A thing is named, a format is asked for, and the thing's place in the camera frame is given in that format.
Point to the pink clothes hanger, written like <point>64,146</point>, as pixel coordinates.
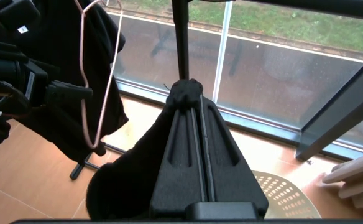
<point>81,46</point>

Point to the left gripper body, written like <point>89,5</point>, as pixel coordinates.
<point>10,74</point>

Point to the white laundry basket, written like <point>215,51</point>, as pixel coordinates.
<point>287,196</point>

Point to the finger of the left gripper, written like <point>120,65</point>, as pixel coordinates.
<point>66,91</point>

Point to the window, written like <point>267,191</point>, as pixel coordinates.
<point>278,77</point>

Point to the black clothes rack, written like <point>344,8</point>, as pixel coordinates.
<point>180,37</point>

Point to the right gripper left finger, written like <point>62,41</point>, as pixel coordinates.
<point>178,186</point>

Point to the black garment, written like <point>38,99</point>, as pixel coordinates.
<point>60,46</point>

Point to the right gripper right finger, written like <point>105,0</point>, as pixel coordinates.
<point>234,186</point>

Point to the beige curtain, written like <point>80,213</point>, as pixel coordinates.
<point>358,180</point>

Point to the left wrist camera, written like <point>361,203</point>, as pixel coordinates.
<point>16,14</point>

